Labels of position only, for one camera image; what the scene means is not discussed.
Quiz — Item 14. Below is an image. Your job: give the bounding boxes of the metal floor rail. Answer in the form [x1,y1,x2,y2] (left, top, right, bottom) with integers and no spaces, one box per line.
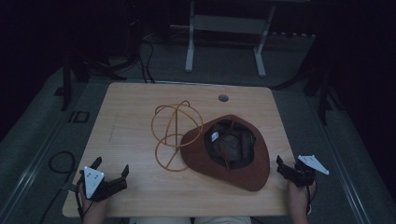
[0,92,82,222]
[306,92,373,224]

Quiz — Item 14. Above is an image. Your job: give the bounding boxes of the person's left hand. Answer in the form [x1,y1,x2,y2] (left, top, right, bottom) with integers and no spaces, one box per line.
[78,183,110,224]

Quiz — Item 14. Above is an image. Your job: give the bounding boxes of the left hand-held gripper cable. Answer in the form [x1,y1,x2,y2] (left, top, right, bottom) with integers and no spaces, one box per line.
[75,178,94,222]

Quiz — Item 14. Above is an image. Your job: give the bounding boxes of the white metal desk frame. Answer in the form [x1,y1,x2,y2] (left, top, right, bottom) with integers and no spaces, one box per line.
[184,0,277,78]

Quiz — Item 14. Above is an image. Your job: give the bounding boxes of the hand-held gripper cable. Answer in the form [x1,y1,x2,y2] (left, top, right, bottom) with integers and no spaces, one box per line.
[305,184,318,217]
[75,178,94,222]

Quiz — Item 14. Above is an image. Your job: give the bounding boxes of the thin black hanging cables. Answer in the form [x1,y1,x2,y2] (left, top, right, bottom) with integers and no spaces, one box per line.
[137,39,156,85]

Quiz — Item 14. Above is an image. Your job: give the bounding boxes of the brown brimmed hat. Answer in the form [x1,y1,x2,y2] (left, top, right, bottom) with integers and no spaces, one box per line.
[179,114,271,192]

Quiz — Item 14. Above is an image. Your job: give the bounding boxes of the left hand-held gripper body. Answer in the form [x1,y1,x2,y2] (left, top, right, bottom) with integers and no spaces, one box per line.
[76,165,128,203]

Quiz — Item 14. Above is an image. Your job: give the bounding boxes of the black cable loop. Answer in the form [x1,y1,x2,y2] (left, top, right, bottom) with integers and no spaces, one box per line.
[38,150,78,224]

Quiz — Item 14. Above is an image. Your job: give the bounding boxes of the black tripod stand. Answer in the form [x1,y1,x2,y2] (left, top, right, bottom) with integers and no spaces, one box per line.
[270,31,345,126]

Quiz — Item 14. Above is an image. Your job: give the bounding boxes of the right hand-held gripper cable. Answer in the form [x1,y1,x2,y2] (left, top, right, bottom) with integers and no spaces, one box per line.
[305,184,318,217]

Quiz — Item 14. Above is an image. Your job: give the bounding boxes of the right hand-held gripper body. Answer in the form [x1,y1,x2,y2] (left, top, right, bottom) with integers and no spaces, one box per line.
[288,154,331,189]

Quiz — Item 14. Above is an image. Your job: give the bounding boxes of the person's right hand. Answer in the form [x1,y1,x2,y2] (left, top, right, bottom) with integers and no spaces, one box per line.
[286,179,318,224]

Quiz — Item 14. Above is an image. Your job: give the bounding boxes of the black rectangular floor frame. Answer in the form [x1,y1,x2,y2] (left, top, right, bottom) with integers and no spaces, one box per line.
[67,110,91,124]

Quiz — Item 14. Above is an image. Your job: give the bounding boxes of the black stand with legs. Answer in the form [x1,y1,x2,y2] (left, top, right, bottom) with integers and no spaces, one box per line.
[54,46,139,112]

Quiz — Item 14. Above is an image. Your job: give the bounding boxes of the gold wire hat stand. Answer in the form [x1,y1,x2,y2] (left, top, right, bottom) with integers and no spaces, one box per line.
[150,100,205,173]

